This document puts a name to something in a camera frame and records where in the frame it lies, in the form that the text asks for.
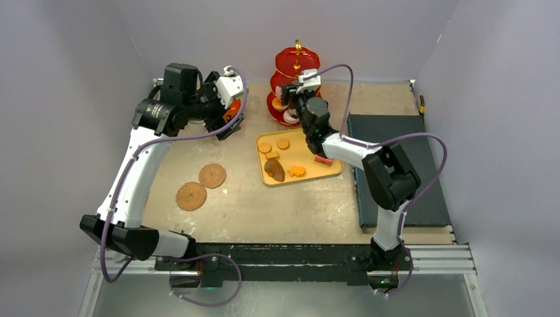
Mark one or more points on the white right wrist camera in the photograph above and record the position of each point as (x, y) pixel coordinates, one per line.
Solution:
(308, 81)

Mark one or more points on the red white cake slice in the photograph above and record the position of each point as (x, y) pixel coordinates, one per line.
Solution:
(322, 160)

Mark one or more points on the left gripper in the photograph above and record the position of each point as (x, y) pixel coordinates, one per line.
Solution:
(218, 123)

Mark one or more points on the red three tier stand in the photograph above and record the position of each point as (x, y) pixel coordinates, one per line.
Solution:
(289, 64)

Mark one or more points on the round woven coaster far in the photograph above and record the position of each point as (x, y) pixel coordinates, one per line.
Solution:
(212, 175)

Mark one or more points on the square scalloped biscuit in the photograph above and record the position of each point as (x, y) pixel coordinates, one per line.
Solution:
(272, 155)

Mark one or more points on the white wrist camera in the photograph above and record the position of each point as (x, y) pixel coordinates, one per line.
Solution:
(229, 86)
(308, 81)

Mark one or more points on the orange fish cookie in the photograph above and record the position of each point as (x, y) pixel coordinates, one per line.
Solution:
(297, 171)

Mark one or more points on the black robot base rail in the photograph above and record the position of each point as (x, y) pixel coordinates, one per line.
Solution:
(353, 264)

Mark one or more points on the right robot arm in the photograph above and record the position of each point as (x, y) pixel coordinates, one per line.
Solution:
(391, 177)

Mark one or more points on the round biscuit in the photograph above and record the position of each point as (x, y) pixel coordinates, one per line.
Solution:
(264, 147)
(283, 143)

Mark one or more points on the yellow black tool handle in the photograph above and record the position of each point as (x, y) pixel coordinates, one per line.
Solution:
(421, 105)

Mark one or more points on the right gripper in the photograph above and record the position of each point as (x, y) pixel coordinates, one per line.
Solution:
(290, 94)

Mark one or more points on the yellow serving tray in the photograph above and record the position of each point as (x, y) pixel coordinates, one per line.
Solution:
(297, 154)

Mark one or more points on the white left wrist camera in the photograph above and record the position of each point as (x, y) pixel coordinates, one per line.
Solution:
(229, 86)

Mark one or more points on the orange mug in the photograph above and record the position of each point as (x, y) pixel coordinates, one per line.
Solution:
(232, 111)

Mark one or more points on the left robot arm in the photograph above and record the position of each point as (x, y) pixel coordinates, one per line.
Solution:
(183, 96)

